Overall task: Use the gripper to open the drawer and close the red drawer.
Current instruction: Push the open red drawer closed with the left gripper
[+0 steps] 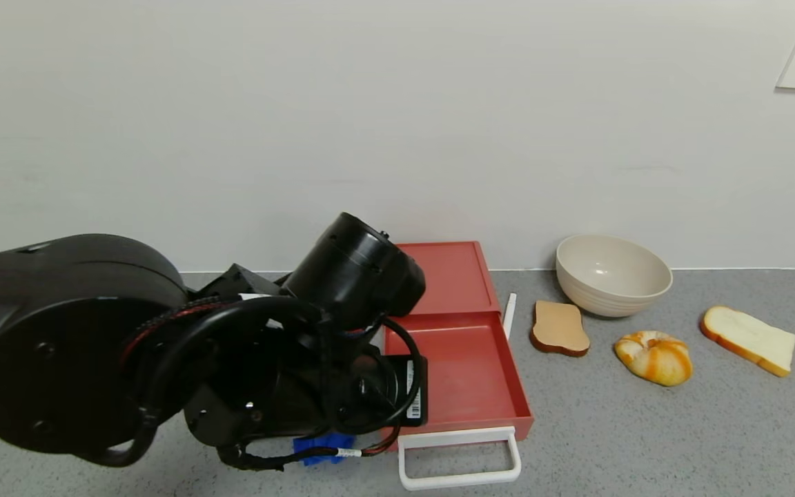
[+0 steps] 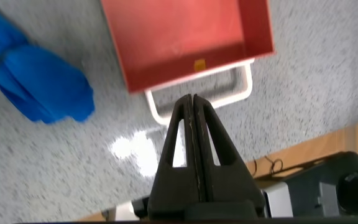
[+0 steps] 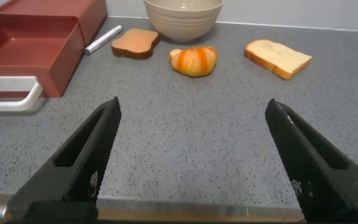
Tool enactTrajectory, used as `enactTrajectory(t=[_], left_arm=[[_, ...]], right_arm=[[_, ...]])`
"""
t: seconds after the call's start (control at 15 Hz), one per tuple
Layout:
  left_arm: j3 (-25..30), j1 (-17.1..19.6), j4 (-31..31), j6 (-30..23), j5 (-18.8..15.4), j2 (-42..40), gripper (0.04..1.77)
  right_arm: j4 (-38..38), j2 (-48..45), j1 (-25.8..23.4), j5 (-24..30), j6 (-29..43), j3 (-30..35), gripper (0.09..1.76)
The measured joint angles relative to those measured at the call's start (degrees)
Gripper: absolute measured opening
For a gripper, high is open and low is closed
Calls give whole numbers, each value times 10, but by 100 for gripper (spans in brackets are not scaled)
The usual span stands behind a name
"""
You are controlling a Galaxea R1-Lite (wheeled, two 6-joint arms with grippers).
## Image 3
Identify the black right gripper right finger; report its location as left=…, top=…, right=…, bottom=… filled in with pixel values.
left=264, top=98, right=358, bottom=223

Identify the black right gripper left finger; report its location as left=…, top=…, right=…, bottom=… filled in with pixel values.
left=6, top=96, right=122, bottom=220

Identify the red drawer with white handle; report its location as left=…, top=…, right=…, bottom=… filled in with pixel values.
left=0, top=13, right=86, bottom=113

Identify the red drawer case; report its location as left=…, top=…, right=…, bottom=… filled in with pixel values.
left=0, top=0, right=109, bottom=47

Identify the white marker pen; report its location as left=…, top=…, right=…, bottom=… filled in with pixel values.
left=83, top=24, right=124, bottom=56

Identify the white bread slice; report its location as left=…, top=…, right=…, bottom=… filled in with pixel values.
left=244, top=39, right=313, bottom=81

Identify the brown toast slice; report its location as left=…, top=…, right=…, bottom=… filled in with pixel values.
left=111, top=27, right=161, bottom=61

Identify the orange striped croissant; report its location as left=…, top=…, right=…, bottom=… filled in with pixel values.
left=168, top=45, right=219, bottom=78

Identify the beige ribbed bowl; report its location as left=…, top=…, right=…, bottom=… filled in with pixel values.
left=143, top=0, right=224, bottom=43

